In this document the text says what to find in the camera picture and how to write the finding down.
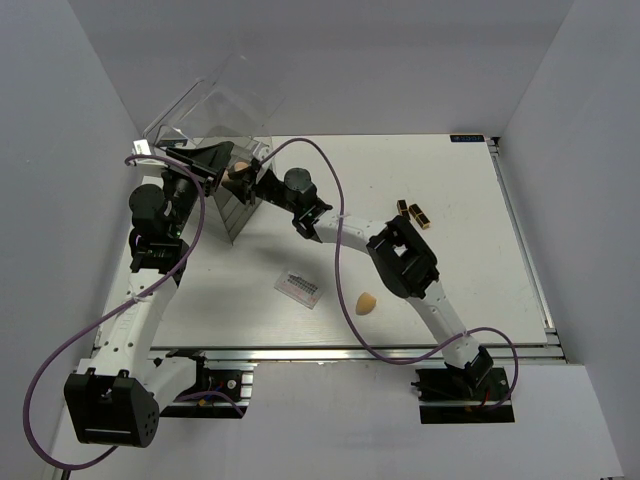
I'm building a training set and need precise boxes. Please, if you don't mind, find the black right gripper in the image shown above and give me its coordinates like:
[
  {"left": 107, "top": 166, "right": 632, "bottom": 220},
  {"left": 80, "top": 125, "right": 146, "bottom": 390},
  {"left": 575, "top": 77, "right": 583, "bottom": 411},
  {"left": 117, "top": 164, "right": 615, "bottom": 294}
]
[{"left": 222, "top": 164, "right": 301, "bottom": 215}]

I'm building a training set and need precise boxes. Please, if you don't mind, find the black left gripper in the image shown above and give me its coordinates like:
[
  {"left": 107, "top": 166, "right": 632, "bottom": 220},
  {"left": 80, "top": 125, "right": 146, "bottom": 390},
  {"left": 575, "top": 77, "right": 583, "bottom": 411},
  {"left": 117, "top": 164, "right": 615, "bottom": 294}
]
[{"left": 162, "top": 141, "right": 234, "bottom": 239}]

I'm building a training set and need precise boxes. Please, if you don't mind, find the clear acrylic makeup organizer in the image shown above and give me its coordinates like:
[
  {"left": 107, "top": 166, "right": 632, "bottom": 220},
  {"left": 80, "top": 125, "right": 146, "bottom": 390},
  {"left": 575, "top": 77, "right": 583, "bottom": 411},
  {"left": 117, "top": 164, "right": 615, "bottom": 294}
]
[{"left": 143, "top": 55, "right": 284, "bottom": 244}]

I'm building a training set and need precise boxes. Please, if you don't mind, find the clear false eyelash case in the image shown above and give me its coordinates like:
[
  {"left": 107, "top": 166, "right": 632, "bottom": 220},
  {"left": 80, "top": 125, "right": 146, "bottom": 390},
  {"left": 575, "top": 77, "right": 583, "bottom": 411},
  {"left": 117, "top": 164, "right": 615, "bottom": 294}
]
[{"left": 274, "top": 271, "right": 322, "bottom": 310}]

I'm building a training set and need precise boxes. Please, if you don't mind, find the beige teardrop makeup sponge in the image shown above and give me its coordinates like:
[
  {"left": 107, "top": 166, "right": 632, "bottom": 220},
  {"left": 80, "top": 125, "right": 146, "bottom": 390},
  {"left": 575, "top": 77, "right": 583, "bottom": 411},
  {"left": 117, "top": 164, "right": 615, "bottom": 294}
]
[{"left": 355, "top": 292, "right": 377, "bottom": 316}]

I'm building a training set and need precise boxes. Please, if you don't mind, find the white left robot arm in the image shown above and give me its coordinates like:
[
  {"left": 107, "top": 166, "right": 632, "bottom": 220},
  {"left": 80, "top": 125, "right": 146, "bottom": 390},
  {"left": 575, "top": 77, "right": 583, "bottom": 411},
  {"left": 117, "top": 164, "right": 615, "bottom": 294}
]
[{"left": 64, "top": 141, "right": 234, "bottom": 448}]

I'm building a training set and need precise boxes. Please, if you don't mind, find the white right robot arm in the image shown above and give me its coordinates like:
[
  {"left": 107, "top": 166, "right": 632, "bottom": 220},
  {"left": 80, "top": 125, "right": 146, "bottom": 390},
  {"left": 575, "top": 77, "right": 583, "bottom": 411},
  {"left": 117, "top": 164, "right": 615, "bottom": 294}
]
[{"left": 221, "top": 166, "right": 493, "bottom": 399}]

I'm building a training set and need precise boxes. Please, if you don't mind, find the black gold lipstick left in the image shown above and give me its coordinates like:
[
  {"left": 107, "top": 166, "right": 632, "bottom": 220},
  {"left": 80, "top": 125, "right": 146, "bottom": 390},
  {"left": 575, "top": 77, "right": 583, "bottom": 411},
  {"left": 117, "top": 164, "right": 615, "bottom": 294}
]
[{"left": 396, "top": 199, "right": 410, "bottom": 218}]

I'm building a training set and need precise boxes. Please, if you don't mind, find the black gold lipstick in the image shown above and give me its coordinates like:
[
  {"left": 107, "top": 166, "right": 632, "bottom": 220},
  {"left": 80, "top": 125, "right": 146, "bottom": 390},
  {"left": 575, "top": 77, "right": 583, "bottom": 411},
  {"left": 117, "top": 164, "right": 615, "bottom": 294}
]
[
  {"left": 396, "top": 199, "right": 410, "bottom": 218},
  {"left": 408, "top": 204, "right": 431, "bottom": 229}
]

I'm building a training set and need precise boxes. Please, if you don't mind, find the black gold lipstick right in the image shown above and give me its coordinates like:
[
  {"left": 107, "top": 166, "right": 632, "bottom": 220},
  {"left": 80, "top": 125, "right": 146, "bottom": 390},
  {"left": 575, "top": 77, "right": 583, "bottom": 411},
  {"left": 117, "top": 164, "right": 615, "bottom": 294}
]
[{"left": 408, "top": 204, "right": 431, "bottom": 229}]

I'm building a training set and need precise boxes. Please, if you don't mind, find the blue table label sticker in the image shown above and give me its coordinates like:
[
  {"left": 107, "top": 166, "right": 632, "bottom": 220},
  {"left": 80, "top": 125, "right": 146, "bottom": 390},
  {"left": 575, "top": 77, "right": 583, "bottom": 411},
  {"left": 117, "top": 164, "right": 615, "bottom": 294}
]
[{"left": 449, "top": 134, "right": 485, "bottom": 143}]

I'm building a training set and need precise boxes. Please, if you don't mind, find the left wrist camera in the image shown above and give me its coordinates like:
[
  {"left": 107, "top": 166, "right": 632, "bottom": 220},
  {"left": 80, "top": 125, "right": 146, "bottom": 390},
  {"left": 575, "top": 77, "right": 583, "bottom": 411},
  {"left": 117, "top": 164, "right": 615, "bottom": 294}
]
[{"left": 131, "top": 139, "right": 153, "bottom": 160}]

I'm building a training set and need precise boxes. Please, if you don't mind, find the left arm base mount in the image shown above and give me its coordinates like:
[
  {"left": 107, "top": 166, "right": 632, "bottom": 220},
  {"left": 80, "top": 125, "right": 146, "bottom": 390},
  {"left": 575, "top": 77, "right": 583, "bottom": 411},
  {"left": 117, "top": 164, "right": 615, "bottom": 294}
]
[{"left": 153, "top": 349, "right": 253, "bottom": 419}]

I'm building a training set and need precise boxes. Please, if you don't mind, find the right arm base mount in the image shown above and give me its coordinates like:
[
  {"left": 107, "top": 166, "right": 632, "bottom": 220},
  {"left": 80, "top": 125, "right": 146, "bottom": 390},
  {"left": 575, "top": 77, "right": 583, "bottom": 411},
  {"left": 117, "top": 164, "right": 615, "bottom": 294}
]
[{"left": 410, "top": 368, "right": 515, "bottom": 425}]

